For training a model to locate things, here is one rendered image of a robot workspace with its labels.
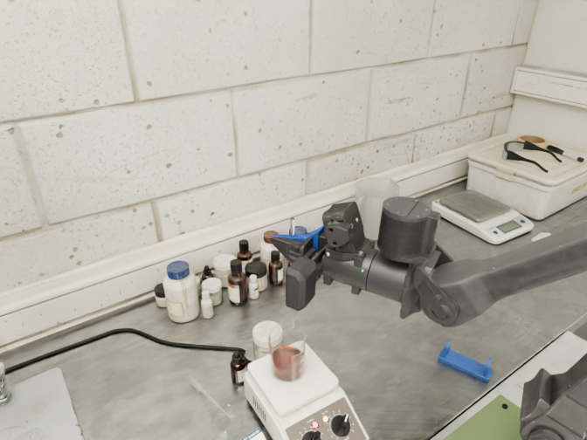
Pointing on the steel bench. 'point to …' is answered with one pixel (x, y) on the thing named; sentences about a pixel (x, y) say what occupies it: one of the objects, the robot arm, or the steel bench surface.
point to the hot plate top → (311, 385)
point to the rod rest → (466, 364)
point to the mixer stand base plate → (40, 410)
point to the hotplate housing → (275, 427)
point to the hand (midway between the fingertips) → (293, 245)
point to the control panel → (327, 423)
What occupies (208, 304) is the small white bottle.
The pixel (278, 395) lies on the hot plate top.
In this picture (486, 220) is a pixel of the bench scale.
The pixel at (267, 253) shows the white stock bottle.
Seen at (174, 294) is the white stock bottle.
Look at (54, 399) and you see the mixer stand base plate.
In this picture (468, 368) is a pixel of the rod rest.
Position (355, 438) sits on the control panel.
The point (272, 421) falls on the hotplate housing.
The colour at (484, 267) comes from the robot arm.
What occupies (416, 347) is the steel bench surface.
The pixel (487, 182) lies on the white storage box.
